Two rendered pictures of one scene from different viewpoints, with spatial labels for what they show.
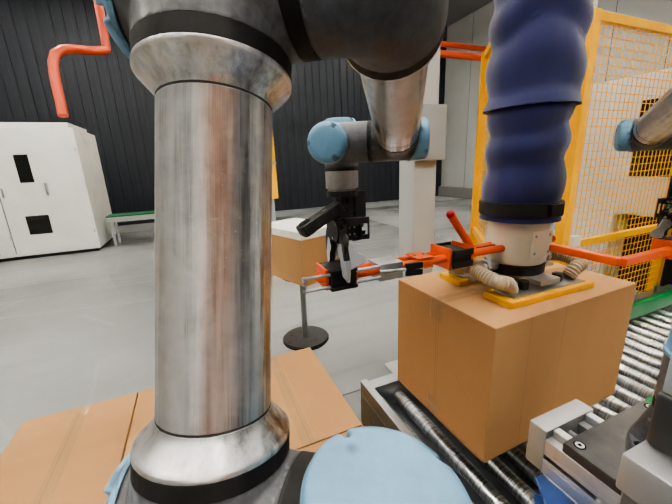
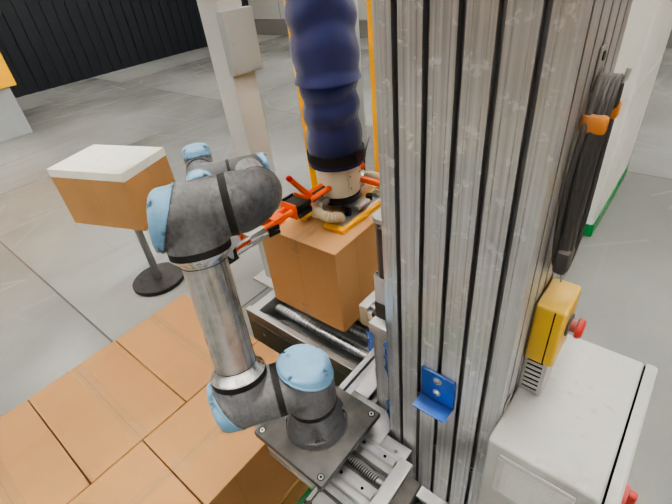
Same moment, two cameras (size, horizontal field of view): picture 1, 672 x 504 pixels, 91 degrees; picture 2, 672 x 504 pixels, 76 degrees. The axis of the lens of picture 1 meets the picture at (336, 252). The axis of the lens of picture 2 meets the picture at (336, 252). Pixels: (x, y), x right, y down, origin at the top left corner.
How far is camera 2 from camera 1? 0.68 m
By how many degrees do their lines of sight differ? 30
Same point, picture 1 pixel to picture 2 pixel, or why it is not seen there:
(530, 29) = (316, 31)
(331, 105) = not seen: outside the picture
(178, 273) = (221, 329)
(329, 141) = not seen: hidden behind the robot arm
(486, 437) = (343, 317)
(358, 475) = (293, 361)
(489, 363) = (335, 275)
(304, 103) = not seen: outside the picture
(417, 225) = (252, 141)
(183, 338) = (228, 347)
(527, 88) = (323, 75)
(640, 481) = (373, 328)
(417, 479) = (310, 355)
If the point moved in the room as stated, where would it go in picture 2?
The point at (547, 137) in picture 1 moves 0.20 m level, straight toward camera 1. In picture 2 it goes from (343, 109) to (340, 130)
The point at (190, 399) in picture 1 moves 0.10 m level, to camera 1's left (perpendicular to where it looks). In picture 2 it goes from (236, 363) to (186, 386)
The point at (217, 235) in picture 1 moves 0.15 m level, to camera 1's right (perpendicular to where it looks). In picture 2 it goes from (230, 312) to (301, 283)
